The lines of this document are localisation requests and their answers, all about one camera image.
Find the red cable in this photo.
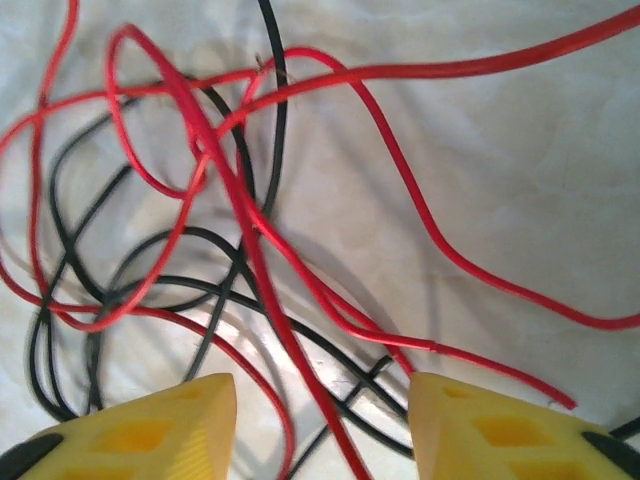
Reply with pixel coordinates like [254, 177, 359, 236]
[107, 23, 374, 480]
[0, 9, 640, 334]
[249, 214, 577, 409]
[189, 47, 640, 332]

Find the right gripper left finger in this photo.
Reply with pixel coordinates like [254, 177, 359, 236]
[0, 371, 237, 480]

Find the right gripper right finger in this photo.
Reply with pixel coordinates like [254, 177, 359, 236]
[407, 371, 640, 480]

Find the black cable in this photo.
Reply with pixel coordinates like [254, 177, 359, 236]
[99, 0, 289, 311]
[27, 84, 151, 422]
[159, 277, 419, 456]

